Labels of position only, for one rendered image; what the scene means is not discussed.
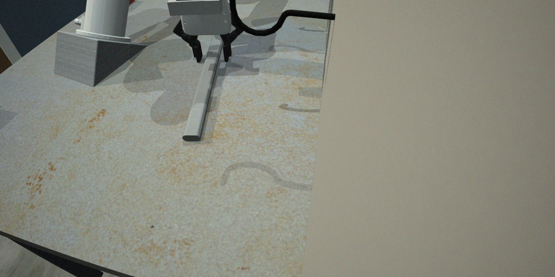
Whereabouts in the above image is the beige wall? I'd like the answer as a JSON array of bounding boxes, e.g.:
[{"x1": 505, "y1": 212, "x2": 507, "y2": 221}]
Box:
[{"x1": 301, "y1": 0, "x2": 555, "y2": 277}]

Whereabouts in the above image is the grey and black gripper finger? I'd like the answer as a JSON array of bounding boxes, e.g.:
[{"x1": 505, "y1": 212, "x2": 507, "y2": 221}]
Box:
[
  {"x1": 220, "y1": 14, "x2": 244, "y2": 62},
  {"x1": 173, "y1": 20, "x2": 202, "y2": 62}
]

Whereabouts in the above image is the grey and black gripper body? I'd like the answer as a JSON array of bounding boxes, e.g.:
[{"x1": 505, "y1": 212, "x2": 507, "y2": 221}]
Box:
[{"x1": 181, "y1": 0, "x2": 232, "y2": 36}]

